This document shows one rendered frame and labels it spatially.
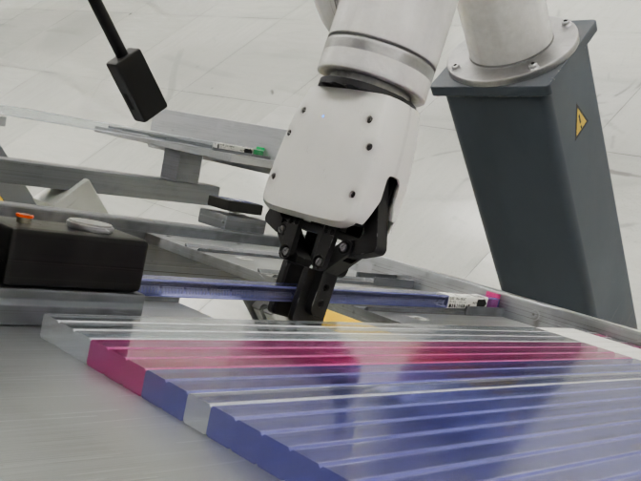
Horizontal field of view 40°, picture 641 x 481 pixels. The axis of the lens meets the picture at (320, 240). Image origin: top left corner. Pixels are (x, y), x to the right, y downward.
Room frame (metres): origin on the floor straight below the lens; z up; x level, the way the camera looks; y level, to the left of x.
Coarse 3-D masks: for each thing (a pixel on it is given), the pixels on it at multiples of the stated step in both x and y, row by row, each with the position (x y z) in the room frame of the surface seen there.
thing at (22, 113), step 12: (0, 108) 0.95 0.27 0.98; (12, 108) 0.95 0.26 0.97; (24, 108) 0.96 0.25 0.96; (48, 120) 0.97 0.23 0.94; (60, 120) 0.98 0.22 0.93; (72, 120) 0.98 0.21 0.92; (84, 120) 0.99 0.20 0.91; (108, 132) 1.00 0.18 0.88; (120, 132) 1.01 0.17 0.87; (132, 132) 1.02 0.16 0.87; (144, 132) 1.02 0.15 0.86; (156, 132) 1.03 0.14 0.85; (180, 144) 1.05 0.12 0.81; (192, 144) 1.05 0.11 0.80; (204, 144) 1.06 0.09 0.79; (216, 144) 1.07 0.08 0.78
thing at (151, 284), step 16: (144, 288) 0.46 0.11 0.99; (160, 288) 0.47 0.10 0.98; (176, 288) 0.47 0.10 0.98; (192, 288) 0.48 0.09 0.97; (208, 288) 0.48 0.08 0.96; (224, 288) 0.49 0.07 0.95; (240, 288) 0.49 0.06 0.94; (256, 288) 0.50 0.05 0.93; (272, 288) 0.51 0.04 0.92; (288, 288) 0.51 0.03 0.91; (336, 288) 0.54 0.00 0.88; (352, 288) 0.55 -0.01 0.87; (368, 288) 0.56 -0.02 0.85; (384, 304) 0.55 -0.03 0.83; (400, 304) 0.56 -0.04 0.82; (416, 304) 0.57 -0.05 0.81; (432, 304) 0.58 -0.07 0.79; (496, 304) 0.62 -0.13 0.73
